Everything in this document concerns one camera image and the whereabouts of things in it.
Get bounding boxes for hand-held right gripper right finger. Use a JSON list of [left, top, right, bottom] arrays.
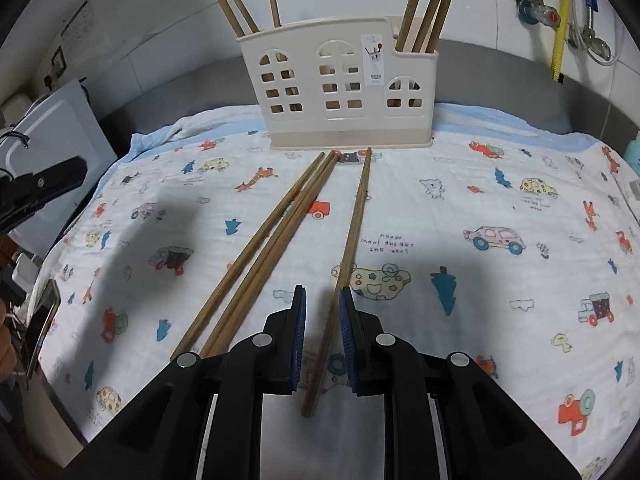
[[339, 287, 582, 480]]

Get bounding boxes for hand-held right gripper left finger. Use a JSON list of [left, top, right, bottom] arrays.
[[75, 285, 307, 480]]

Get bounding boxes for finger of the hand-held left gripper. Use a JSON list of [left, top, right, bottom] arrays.
[[0, 156, 89, 233]]

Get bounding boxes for beige plastic utensil holder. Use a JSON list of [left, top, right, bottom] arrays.
[[236, 15, 441, 151]]

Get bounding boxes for person's left hand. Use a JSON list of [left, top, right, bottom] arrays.
[[0, 305, 17, 383]]

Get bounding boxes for white plug charger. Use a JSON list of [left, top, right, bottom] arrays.
[[12, 252, 41, 286]]

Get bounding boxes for white cartoon printed blanket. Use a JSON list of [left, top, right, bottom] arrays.
[[35, 102, 640, 480]]

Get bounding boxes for light blue bottle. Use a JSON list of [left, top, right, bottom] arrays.
[[622, 130, 640, 178]]

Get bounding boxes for metal water valve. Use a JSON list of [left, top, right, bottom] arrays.
[[509, 0, 563, 28], [567, 25, 613, 66]]

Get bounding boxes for black cable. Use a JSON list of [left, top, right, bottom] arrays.
[[0, 130, 31, 151]]

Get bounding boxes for yellow gas hose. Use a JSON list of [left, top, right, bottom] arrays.
[[551, 0, 572, 83]]

